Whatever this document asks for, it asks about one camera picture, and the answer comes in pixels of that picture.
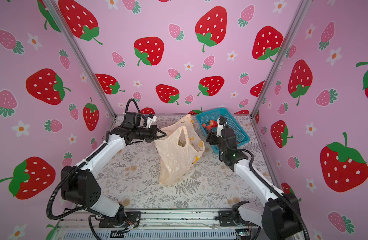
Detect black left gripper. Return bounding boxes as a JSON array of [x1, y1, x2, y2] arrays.
[[134, 126, 166, 142]]

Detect translucent orange plastic bag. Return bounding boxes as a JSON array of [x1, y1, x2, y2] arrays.
[[154, 115, 205, 186]]

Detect large fake strawberry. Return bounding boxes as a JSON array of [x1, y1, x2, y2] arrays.
[[209, 120, 218, 128]]

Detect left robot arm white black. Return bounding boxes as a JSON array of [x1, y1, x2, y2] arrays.
[[61, 112, 166, 221]]

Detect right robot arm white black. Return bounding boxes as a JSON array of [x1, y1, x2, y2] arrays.
[[207, 128, 308, 240]]

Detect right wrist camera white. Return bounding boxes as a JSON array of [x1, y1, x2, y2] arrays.
[[217, 115, 225, 137]]

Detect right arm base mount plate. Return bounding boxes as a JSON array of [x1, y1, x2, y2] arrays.
[[214, 211, 242, 227]]

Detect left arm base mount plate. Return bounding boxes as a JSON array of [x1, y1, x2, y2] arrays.
[[99, 211, 141, 229]]

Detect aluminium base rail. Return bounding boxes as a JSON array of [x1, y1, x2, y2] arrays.
[[51, 208, 263, 240]]

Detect aluminium frame post right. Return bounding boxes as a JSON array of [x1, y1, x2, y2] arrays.
[[250, 0, 312, 119]]

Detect aluminium frame post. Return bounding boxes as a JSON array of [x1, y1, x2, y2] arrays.
[[44, 0, 117, 120], [250, 0, 312, 119]]

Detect aluminium frame post left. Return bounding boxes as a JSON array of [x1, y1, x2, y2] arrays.
[[44, 0, 117, 120]]

